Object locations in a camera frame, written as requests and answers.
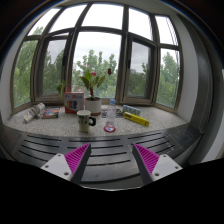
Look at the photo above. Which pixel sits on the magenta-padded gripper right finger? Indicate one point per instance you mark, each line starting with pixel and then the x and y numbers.
pixel 165 166

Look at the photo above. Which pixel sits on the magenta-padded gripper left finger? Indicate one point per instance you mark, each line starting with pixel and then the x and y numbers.
pixel 58 165

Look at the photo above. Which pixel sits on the clear blue-capped water bottle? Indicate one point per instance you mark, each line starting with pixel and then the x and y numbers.
pixel 111 115

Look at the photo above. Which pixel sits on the cream printed mug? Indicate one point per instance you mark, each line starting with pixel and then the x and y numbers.
pixel 84 121

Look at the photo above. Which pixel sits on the black slatted radiator cover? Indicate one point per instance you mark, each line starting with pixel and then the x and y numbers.
pixel 106 148

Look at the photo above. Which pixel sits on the dark book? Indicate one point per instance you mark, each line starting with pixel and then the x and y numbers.
pixel 50 113

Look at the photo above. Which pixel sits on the yellow glue box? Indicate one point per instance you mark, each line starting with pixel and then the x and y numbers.
pixel 136 119

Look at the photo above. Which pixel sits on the flat round red coaster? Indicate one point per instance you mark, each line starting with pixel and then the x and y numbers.
pixel 106 130

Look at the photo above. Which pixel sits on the red and white carton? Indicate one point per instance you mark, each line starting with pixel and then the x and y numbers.
pixel 74 102

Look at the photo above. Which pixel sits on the light blue box pack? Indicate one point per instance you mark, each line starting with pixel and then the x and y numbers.
pixel 131 110

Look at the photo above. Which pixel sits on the flowering plant in white pot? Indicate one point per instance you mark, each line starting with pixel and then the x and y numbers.
pixel 93 106

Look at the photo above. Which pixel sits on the black mesh mat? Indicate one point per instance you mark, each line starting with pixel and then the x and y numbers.
pixel 119 113

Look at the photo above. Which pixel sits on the brown framed window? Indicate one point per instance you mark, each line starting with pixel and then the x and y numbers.
pixel 124 66

